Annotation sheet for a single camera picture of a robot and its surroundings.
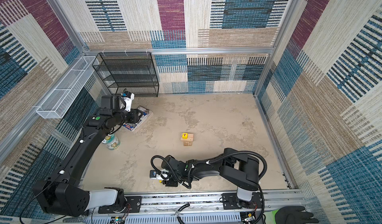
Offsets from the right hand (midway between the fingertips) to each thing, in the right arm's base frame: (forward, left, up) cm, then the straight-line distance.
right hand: (165, 177), depth 81 cm
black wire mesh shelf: (+67, +26, +20) cm, 75 cm away
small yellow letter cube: (-2, +2, +1) cm, 3 cm away
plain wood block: (+21, -14, +6) cm, 26 cm away
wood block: (+19, -10, +2) cm, 21 cm away
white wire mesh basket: (+29, +48, +34) cm, 65 cm away
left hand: (+27, +12, +26) cm, 39 cm away
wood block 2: (+19, -13, +1) cm, 23 cm away
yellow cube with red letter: (+21, -11, +7) cm, 25 cm away
